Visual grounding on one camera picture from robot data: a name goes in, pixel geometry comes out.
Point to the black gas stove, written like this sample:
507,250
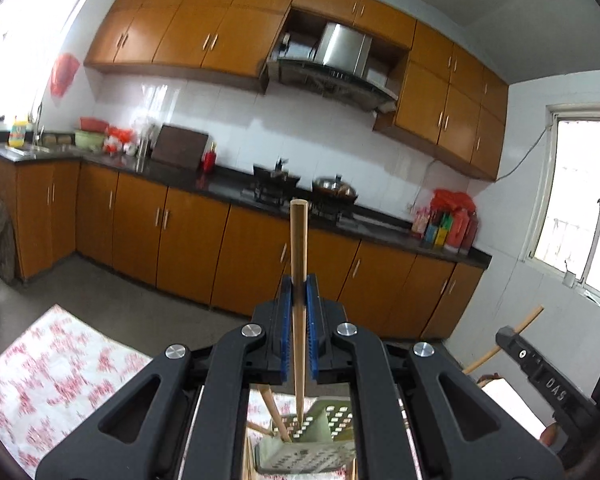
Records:
280,197

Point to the window beside sink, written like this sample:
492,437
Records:
25,25

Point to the small red bottle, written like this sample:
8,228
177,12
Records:
210,160

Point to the orange oil bottle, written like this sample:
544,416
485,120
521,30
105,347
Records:
457,227

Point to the steel range hood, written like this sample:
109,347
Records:
340,55

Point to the wooden upper cabinets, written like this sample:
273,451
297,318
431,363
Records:
205,20

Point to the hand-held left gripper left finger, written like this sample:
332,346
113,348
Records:
215,375

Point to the wok with lid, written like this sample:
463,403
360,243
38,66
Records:
335,187

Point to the metal cup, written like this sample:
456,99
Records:
570,280

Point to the green perforated utensil holder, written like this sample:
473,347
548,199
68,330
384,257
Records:
320,425

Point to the red floral tablecloth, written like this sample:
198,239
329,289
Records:
55,375

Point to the black wok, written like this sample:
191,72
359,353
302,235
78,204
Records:
275,172

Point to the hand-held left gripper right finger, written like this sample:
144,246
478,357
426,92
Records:
385,375

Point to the yellow detergent bottle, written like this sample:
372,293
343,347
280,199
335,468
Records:
16,132

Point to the red basin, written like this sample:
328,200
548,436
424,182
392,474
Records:
94,124

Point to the wooden chopstick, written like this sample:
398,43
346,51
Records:
257,427
248,465
275,412
530,317
298,240

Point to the red label bottle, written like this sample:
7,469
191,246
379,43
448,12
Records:
420,224

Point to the wooden cabinets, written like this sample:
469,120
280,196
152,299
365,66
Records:
205,20
190,240

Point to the red plastic bag over bottles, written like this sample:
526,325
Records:
452,200

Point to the red and white bags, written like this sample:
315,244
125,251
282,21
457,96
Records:
120,141

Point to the sink faucet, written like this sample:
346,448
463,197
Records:
38,127

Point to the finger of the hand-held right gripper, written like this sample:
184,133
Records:
545,377

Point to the hanging red plastic bag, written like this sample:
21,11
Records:
65,75

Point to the steel canister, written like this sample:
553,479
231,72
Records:
144,147

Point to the person's right hand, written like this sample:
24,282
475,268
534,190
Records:
549,435

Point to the window with metal bars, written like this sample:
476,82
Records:
580,195

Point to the dark wooden cutting board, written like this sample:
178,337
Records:
180,147

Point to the dark sauce jug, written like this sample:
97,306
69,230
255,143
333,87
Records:
471,232

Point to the wooden lower cabinets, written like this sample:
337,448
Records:
190,240

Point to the black kitchen countertop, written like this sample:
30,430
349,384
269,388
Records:
220,185

